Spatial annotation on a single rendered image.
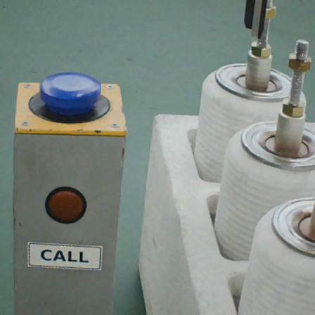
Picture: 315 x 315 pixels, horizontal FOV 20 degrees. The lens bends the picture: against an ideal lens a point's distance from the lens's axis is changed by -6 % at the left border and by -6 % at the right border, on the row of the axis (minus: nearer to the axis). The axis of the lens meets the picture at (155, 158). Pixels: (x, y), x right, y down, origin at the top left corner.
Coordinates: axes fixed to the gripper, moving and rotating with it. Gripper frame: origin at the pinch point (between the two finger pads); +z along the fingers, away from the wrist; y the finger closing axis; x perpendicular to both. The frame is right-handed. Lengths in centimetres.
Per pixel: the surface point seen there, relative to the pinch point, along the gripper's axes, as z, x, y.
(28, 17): 35, 82, -54
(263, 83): 9.4, 10.3, -3.4
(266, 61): 7.3, 10.3, -3.4
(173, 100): 35, 57, -21
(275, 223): 9.6, -12.1, 0.9
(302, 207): 9.7, -9.0, 2.5
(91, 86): 2.1, -13.0, -11.9
